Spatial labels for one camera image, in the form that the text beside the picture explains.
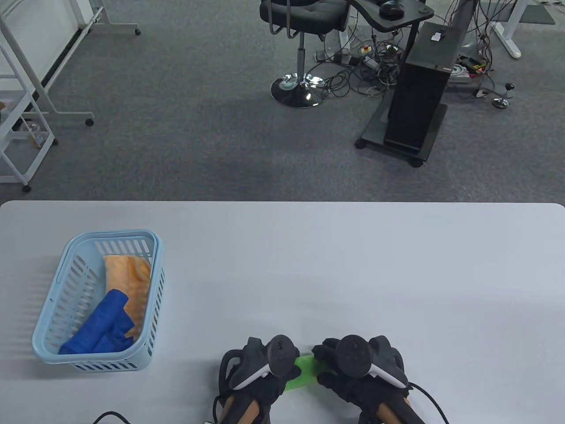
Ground green rectangular towel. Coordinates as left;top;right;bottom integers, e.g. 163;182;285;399
285;353;330;392

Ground black round controller white handle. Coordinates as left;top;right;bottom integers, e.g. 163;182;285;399
232;335;301;391
334;334;409;389

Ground black desk column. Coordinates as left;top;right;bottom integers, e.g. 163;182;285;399
444;0;478;49

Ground black computer tower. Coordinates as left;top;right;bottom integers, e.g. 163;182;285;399
384;21;465;155

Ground orange towel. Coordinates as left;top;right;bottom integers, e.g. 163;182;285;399
104;254;152;338

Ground white wheeled rack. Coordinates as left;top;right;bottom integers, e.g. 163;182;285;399
0;42;59;193

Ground person's left hand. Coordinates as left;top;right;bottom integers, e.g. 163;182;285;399
219;336;303;424

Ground black office chair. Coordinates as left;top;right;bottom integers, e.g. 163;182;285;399
260;0;350;109

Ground person's right forearm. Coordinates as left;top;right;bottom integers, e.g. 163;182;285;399
377;397;415;424

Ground person's right hand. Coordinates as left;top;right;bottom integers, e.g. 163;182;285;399
311;335;409;424

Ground blue towel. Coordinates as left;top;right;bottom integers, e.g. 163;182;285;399
59;289;135;355

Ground tangled black floor cables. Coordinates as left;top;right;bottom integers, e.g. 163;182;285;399
314;26;404;98

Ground small metal stand black knob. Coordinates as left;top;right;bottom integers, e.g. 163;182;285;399
475;82;516;110

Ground white desk leg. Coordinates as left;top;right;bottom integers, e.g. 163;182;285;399
491;0;530;59

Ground white whiteboard stand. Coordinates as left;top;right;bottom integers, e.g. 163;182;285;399
0;0;142;128

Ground person's left forearm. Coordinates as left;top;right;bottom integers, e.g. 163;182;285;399
221;395;261;424

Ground black glove cable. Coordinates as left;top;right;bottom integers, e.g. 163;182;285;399
213;351;241;424
408;382;450;424

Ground black rolling desk stand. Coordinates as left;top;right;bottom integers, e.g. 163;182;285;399
349;0;448;167

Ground grey floor base plate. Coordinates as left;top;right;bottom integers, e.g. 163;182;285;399
448;63;472;83

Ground tangled coloured wires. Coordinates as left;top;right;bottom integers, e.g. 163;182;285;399
435;0;501;78

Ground white power strip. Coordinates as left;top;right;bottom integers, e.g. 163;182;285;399
314;49;354;66

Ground dark floor mat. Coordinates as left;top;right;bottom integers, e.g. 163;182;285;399
517;1;556;25

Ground light blue plastic basket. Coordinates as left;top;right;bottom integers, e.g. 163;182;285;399
31;229;166;371

